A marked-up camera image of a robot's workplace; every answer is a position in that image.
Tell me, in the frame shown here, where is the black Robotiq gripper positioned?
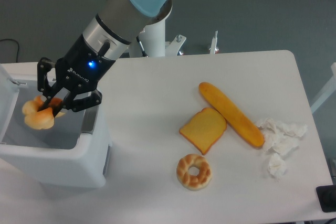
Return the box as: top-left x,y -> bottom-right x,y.
37,36 -> 115,117

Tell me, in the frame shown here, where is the round knotted bread roll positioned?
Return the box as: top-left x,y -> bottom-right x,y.
22,95 -> 65,130

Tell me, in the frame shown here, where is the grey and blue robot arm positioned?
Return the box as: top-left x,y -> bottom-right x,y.
37,0 -> 169,115

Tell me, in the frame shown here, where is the white plastic trash can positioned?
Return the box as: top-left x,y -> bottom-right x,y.
1,67 -> 112,188

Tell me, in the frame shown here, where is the toast bread slice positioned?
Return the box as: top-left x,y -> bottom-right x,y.
179,108 -> 227,155

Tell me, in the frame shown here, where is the long orange baguette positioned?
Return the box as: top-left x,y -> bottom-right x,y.
198,82 -> 265,148

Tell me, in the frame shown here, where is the large crumpled white tissue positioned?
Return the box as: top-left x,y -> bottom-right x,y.
255,118 -> 308,157

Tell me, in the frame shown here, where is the small crumpled white tissue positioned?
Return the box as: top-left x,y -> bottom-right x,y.
267,153 -> 287,179

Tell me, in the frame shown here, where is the black device at table edge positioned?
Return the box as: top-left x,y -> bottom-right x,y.
316,185 -> 336,212

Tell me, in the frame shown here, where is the black cable on floor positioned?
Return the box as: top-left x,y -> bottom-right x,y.
0,38 -> 20,63

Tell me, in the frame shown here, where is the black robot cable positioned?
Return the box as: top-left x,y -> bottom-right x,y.
135,35 -> 149,58

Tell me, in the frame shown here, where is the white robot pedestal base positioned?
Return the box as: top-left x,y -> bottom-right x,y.
119,19 -> 220,58

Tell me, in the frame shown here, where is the braided ring bread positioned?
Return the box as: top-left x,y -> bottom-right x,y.
176,154 -> 213,191

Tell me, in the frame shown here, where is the white frame bar right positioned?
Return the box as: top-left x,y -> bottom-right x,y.
310,62 -> 335,114

